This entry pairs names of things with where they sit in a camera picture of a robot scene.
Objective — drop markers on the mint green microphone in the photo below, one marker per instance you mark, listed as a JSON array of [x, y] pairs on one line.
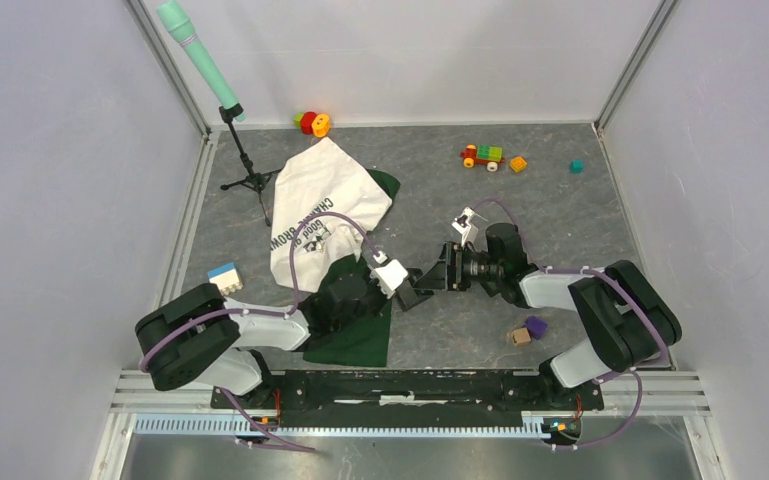
[[180, 27]]

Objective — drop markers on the white and green t-shirt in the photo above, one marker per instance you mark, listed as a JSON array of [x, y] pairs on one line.
[[324, 194]]

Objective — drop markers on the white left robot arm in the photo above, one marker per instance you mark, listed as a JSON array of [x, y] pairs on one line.
[[206, 337]]

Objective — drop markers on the black tripod stand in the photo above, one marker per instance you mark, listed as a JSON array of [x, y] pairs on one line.
[[254, 180]]

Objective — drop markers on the blue and white toy brick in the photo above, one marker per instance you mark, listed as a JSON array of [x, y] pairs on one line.
[[226, 277]]

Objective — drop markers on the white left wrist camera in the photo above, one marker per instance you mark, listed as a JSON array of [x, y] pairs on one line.
[[388, 273]]

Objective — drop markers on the wooden letter cube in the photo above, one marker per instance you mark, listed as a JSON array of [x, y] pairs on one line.
[[520, 337]]

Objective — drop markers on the colourful toy brick train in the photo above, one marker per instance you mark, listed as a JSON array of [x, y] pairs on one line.
[[491, 157]]

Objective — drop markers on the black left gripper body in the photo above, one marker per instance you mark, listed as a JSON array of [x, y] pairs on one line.
[[374, 301]]

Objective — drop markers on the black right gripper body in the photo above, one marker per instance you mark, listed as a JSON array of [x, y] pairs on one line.
[[469, 268]]

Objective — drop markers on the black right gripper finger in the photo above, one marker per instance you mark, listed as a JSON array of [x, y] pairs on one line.
[[438, 271], [435, 284]]

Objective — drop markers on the purple toy brick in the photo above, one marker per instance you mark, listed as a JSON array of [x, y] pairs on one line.
[[536, 326]]

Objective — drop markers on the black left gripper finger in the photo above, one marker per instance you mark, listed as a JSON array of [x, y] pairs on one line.
[[414, 276], [409, 297]]

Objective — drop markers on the orange toy brick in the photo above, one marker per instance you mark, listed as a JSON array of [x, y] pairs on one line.
[[518, 164]]

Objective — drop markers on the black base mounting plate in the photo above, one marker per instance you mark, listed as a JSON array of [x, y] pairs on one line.
[[414, 398]]

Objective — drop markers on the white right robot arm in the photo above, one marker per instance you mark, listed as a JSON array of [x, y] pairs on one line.
[[627, 323]]

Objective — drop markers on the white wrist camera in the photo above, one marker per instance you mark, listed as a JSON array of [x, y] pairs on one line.
[[388, 273], [468, 224]]

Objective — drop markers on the red orange stacking rings toy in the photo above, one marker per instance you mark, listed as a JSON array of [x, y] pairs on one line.
[[313, 123]]

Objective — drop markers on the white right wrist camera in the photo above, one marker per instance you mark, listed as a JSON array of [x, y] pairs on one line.
[[468, 224]]

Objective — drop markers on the teal small cube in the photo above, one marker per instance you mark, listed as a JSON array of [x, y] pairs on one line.
[[576, 166]]

